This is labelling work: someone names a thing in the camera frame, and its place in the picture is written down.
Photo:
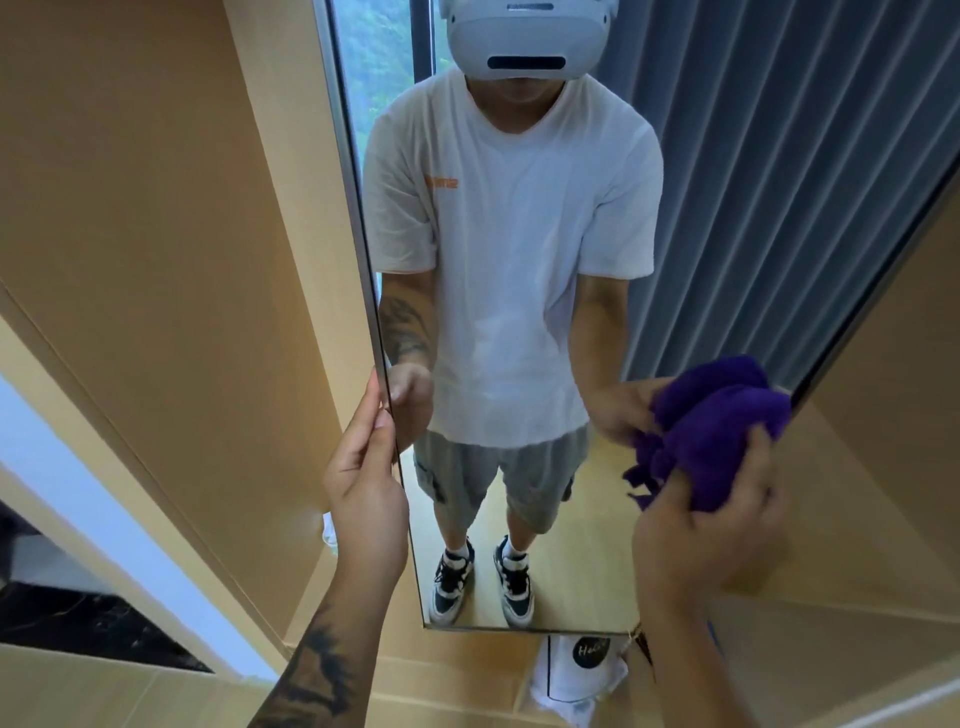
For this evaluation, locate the person's left forearm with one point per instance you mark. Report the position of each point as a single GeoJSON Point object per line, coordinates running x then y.
{"type": "Point", "coordinates": [322, 660]}

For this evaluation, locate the person's left hand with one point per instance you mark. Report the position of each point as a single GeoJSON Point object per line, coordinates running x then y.
{"type": "Point", "coordinates": [367, 502]}

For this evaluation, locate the white bag with black label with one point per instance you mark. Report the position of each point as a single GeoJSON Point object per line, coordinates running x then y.
{"type": "Point", "coordinates": [577, 675]}

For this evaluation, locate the light wooden wardrobe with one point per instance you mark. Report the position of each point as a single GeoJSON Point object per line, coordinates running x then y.
{"type": "Point", "coordinates": [150, 262]}

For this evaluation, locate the purple cleaning cloth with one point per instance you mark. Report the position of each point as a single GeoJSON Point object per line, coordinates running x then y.
{"type": "Point", "coordinates": [720, 442]}

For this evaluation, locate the person's right hand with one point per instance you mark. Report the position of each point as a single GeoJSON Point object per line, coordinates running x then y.
{"type": "Point", "coordinates": [697, 532]}

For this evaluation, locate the pull-out wardrobe mirror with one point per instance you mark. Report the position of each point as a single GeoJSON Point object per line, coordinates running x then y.
{"type": "Point", "coordinates": [750, 187]}

